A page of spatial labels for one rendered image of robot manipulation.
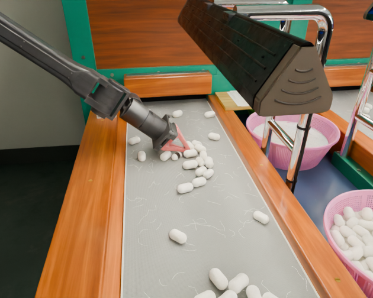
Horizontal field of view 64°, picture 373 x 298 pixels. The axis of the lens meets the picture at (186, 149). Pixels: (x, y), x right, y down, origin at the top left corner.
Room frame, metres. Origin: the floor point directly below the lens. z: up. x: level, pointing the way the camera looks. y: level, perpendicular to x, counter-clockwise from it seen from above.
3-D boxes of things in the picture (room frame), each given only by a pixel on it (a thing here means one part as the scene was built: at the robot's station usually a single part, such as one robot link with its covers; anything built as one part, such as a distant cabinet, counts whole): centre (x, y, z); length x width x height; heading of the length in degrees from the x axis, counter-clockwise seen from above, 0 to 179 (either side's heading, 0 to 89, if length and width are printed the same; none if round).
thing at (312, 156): (0.80, -0.31, 0.72); 0.27 x 0.27 x 0.10
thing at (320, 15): (0.59, -0.14, 0.90); 0.20 x 0.19 x 0.45; 9
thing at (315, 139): (0.80, -0.31, 0.71); 0.22 x 0.22 x 0.06
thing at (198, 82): (1.01, 0.06, 0.83); 0.30 x 0.06 x 0.07; 99
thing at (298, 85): (0.59, -0.06, 1.08); 0.62 x 0.08 x 0.07; 9
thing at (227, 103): (1.01, -0.28, 0.77); 0.33 x 0.15 x 0.01; 99
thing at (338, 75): (1.12, -0.61, 0.83); 0.30 x 0.06 x 0.07; 99
